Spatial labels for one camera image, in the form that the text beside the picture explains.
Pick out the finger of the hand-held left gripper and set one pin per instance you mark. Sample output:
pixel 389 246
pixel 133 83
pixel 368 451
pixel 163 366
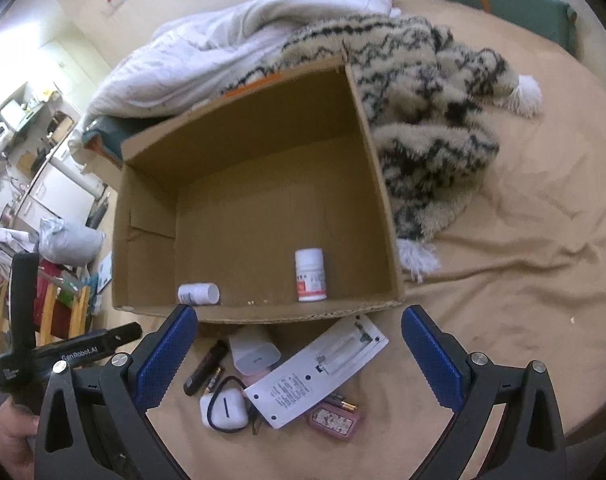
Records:
pixel 125 334

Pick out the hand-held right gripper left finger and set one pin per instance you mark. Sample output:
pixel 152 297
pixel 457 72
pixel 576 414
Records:
pixel 165 355

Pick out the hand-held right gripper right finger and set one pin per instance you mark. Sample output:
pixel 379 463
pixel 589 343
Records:
pixel 433 360

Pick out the black cosmetic tube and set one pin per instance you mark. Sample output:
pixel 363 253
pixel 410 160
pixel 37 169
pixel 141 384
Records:
pixel 205 367

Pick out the white charger adapter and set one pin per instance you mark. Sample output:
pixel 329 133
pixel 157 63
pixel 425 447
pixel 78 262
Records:
pixel 253 352

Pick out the pink heart-shaped sponge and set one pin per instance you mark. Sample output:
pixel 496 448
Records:
pixel 335 421

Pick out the white tall carton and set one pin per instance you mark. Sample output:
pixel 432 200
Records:
pixel 303 380

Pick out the brown cardboard box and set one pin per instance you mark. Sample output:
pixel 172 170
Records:
pixel 263 185

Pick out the person's left hand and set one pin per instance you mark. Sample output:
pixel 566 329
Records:
pixel 10 435

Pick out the wooden chair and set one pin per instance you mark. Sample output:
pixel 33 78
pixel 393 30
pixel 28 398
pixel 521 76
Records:
pixel 78 310

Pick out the small white plastic bottle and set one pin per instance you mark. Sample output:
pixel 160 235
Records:
pixel 198 293

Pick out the grey plastic bag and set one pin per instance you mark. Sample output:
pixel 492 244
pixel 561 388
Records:
pixel 68 242

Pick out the beige bed sheet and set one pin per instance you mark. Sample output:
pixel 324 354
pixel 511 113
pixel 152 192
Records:
pixel 508 285

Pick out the white cabinet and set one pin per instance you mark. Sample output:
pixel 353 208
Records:
pixel 58 190

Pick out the white pill bottle red label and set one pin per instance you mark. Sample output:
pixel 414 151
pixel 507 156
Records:
pixel 310 275

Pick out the teal pillow orange stripe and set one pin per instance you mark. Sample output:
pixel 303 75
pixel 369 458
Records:
pixel 100 141
pixel 523 10

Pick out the beige black patterned fuzzy blanket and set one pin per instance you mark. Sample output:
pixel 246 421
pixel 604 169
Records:
pixel 423 170

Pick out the cluttered shelf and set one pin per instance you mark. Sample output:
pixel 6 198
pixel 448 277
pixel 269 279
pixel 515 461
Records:
pixel 13 120

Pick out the white duvet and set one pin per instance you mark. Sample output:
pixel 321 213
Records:
pixel 208 50

